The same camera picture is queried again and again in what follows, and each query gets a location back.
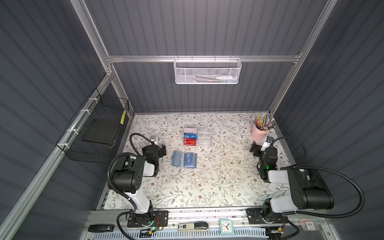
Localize blue leather card holder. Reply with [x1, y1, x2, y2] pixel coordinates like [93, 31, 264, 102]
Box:
[172, 151, 198, 169]

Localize clear acrylic organizer box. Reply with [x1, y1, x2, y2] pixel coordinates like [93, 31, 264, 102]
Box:
[183, 125, 214, 148]

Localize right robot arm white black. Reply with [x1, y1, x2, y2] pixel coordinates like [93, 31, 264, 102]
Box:
[250, 142, 335, 217]

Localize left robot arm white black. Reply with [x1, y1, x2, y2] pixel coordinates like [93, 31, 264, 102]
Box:
[107, 145, 167, 218]

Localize red card in organizer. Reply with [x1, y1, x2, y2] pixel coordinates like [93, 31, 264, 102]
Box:
[184, 138, 197, 146]

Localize blue card in organizer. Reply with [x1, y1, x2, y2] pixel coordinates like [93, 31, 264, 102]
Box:
[184, 133, 198, 139]

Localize pink card in organizer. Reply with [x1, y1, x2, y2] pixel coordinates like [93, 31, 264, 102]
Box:
[184, 128, 198, 134]

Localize pink pencil cup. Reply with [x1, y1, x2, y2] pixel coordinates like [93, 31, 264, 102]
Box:
[251, 125, 269, 142]

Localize coloured pencils in cup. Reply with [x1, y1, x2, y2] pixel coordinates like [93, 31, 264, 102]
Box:
[254, 114, 277, 131]

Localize yellow tag on basket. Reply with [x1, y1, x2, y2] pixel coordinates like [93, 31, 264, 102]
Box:
[120, 110, 126, 125]

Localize floral patterned table mat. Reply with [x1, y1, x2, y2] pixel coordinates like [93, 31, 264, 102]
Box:
[125, 113, 290, 208]

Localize black flat pad in basket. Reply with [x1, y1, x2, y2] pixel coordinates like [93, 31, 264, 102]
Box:
[82, 119, 118, 145]

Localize small clear packet with label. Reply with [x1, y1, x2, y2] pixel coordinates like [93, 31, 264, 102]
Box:
[299, 219, 319, 232]

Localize small teal desk clock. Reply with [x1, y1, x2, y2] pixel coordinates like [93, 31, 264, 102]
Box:
[220, 219, 234, 235]

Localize pens in white basket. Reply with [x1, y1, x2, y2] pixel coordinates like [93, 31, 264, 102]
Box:
[195, 75, 238, 83]

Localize black stapler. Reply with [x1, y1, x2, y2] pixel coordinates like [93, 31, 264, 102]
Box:
[88, 224, 115, 233]

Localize left wrist camera white housing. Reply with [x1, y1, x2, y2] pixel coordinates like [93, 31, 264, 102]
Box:
[150, 136, 159, 145]

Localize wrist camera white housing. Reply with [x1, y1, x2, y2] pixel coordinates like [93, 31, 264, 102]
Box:
[150, 136, 159, 145]
[261, 136, 275, 152]

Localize right wrist camera white housing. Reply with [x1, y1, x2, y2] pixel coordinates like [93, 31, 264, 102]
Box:
[261, 136, 275, 152]

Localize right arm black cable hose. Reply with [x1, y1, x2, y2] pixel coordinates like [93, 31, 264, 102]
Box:
[269, 136, 366, 240]

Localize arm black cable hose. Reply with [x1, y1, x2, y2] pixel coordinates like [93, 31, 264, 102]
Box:
[107, 132, 155, 240]
[269, 136, 366, 240]

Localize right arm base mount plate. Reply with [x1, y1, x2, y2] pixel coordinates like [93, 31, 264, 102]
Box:
[246, 208, 287, 225]

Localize black wire wall basket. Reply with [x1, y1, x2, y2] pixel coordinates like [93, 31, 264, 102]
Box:
[57, 90, 130, 164]

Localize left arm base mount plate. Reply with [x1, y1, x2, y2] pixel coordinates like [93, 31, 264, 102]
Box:
[127, 211, 169, 228]

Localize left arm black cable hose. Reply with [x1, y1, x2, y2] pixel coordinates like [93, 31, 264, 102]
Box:
[107, 132, 155, 240]

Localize silver black device on rail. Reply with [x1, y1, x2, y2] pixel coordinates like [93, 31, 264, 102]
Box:
[178, 222, 210, 232]

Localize white wire mesh basket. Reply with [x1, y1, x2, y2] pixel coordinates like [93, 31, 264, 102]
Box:
[173, 58, 242, 85]

